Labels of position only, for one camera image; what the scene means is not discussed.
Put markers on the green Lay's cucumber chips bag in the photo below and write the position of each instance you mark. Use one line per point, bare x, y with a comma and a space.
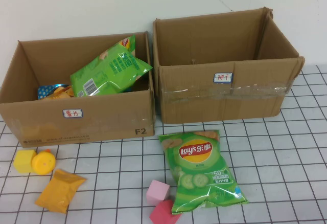
199, 173

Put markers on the orange-yellow snack packet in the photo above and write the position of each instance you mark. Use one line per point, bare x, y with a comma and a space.
60, 190

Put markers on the blue polka-dot snack pack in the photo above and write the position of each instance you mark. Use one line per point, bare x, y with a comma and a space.
43, 91

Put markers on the cardboard box with clear tape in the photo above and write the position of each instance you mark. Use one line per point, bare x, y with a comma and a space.
204, 101

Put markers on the green chips bag with barcode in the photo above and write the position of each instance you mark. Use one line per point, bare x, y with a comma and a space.
107, 75

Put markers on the cardboard box marked F2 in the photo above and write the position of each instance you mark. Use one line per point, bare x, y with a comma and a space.
102, 121

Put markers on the pink foam cube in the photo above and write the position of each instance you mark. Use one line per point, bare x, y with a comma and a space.
157, 192

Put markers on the white black-grid table mat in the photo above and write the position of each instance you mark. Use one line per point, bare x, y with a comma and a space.
115, 183

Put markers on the red foam cube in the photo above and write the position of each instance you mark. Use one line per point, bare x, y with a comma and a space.
162, 212

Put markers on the yellow toy duck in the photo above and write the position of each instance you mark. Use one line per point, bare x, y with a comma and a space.
44, 162

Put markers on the yellow foam block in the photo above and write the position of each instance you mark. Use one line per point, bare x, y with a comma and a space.
23, 161

